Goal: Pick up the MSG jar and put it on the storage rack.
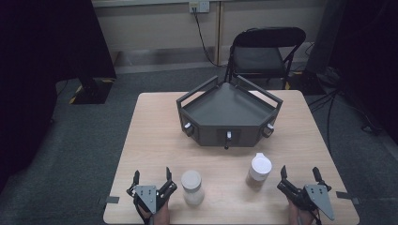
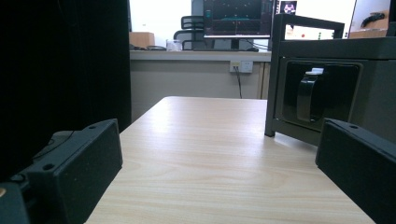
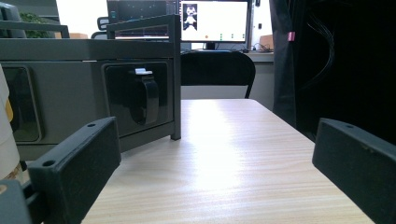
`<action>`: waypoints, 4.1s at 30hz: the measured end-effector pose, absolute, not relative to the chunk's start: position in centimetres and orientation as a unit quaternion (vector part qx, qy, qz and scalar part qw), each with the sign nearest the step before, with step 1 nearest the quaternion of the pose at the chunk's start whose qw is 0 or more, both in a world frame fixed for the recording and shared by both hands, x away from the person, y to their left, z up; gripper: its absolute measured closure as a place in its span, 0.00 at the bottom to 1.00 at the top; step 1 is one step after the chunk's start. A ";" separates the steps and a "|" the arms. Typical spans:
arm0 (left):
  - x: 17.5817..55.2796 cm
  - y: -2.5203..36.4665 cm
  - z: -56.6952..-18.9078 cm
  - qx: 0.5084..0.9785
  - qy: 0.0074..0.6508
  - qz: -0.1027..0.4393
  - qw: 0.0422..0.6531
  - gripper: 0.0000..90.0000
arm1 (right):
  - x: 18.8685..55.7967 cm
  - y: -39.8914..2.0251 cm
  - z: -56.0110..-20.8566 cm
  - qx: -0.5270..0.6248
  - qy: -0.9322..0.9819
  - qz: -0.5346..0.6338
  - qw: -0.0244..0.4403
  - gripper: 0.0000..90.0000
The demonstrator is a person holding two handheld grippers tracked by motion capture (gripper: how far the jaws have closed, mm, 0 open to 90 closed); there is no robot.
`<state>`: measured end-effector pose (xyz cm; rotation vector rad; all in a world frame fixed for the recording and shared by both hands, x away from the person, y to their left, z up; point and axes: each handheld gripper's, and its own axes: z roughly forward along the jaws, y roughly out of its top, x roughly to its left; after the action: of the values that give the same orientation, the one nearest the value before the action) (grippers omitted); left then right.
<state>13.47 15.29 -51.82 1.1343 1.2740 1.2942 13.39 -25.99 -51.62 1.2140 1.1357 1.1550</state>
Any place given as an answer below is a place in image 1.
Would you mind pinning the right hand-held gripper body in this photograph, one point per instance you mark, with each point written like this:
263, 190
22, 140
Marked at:
317, 197

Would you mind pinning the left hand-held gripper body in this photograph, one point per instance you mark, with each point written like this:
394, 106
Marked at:
147, 195

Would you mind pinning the glass jar with yellow-button lid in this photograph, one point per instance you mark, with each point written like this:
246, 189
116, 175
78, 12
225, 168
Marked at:
260, 167

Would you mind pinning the dark grey corner rack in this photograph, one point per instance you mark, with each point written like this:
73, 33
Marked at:
228, 108

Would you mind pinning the person's left hand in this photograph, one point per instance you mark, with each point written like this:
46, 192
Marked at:
159, 217

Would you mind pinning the person's right hand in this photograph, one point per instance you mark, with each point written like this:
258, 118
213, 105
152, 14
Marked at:
295, 215

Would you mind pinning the black stand base yellow stripes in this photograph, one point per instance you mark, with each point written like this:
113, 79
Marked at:
94, 90

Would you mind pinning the black folding chair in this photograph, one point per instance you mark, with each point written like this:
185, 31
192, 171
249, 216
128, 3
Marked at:
256, 59

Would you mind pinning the dark curtain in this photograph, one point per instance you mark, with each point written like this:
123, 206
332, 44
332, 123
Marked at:
369, 47
37, 62

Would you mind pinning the white wall socket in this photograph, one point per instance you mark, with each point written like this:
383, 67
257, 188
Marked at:
199, 6

